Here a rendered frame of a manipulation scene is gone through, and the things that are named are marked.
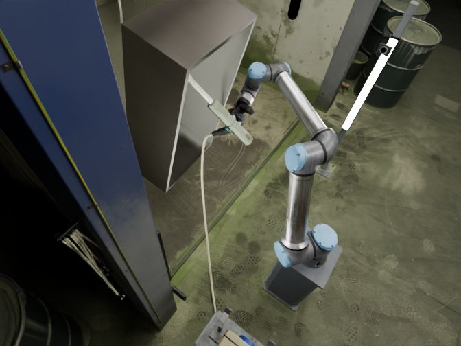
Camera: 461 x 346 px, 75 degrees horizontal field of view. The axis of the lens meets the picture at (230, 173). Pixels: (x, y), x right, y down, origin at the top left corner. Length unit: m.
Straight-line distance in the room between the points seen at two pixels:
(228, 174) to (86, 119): 2.35
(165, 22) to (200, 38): 0.17
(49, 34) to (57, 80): 0.07
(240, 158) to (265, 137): 0.41
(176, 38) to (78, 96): 0.90
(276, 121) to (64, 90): 3.03
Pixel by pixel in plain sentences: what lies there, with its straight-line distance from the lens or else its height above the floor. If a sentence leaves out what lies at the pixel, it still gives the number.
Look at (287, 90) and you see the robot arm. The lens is 1.62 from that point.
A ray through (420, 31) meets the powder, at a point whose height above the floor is 0.86.
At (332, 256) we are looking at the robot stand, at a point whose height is 0.64.
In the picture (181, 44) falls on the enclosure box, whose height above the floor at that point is 1.66.
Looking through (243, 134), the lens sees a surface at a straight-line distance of 1.58.
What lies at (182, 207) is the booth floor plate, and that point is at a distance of 2.70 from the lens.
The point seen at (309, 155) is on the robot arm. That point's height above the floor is 1.44.
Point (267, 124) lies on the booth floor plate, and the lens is 3.42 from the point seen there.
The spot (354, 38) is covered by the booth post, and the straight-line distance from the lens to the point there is 3.36.
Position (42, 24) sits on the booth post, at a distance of 0.53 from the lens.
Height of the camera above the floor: 2.39
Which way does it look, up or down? 54 degrees down
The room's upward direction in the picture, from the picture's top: 8 degrees clockwise
